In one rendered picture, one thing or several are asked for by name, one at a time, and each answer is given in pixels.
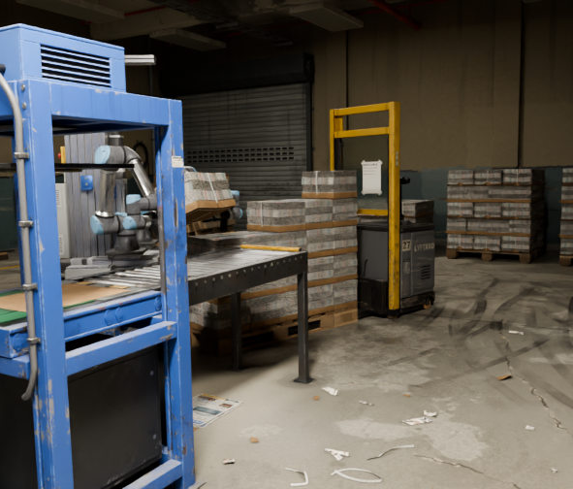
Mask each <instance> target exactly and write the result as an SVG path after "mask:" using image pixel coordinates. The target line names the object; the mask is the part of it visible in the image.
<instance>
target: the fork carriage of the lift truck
mask: <svg viewBox="0 0 573 489"><path fill-rule="evenodd" d="M355 279H356V280H357V281H358V286H357V292H356V293H357V298H358V299H357V300H358V305H357V307H358V309H367V310H370V312H373V313H378V314H384V313H385V314H386V280H385V279H379V278H372V277H360V276H358V278H355Z"/></svg>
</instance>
